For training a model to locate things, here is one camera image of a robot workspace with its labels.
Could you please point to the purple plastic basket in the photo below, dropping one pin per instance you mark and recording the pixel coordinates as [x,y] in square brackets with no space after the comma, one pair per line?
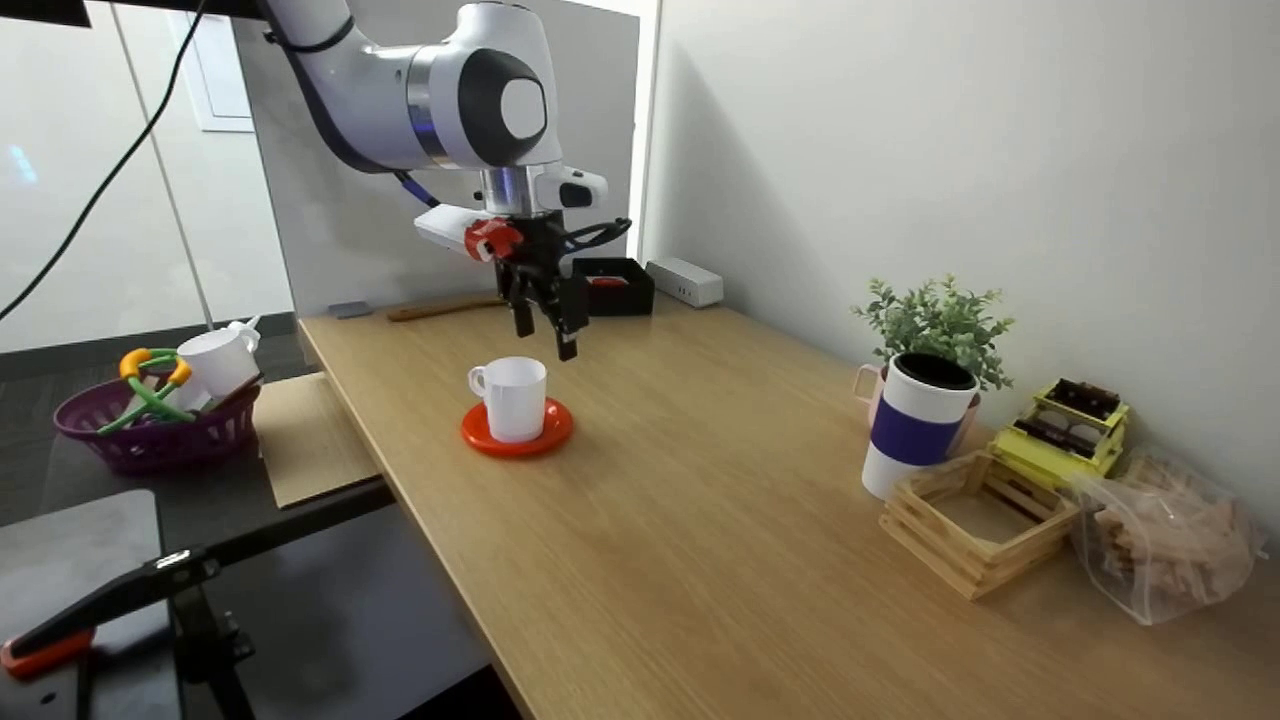
[162,442]

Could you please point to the yellow box with compartments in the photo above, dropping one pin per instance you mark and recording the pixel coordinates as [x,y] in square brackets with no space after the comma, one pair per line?
[1065,431]

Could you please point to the black side table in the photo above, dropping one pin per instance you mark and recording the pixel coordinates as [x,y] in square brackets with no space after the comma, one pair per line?
[41,386]

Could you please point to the white ceramic mug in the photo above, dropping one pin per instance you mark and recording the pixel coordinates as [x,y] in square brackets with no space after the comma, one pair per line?
[515,399]

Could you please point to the red round saucer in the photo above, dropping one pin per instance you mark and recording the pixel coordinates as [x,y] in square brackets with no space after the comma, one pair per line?
[555,431]

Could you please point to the green plant in pink pot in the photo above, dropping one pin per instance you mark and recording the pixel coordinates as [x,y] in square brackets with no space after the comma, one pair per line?
[940,324]

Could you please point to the clear bag of snacks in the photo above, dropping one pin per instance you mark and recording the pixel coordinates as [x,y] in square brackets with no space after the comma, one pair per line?
[1173,546]

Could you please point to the thin wooden stick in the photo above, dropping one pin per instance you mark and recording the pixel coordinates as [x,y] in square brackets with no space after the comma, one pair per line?
[462,307]

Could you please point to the brown cardboard sheet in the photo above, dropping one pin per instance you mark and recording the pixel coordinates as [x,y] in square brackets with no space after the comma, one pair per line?
[312,442]

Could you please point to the green yellow plastic toy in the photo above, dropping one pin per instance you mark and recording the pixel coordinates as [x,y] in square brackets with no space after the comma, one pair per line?
[146,382]

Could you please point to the white cup in basket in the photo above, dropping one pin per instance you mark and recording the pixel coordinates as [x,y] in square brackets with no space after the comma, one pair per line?
[221,361]

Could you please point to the black stand with orange grip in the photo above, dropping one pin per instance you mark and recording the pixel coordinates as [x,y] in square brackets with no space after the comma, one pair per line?
[201,567]

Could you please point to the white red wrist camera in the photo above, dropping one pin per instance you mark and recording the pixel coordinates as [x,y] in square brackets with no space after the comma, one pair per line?
[462,231]

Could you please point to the white tumbler with blue band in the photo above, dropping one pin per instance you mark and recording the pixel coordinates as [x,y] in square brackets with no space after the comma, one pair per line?
[912,431]

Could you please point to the white wall notice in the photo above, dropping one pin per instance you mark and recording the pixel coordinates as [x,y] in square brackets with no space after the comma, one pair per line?
[221,80]

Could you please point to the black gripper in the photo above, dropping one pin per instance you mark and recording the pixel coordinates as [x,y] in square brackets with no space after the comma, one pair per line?
[543,242]

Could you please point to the grey flat panel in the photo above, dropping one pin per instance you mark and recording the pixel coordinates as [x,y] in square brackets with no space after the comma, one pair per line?
[72,560]

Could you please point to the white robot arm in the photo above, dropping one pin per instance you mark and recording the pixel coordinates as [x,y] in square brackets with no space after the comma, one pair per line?
[384,102]

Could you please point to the black square tray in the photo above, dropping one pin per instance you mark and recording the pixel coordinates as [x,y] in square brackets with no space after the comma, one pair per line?
[624,296]

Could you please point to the wooden slat crate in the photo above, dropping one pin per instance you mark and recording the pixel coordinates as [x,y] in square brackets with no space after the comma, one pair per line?
[980,533]

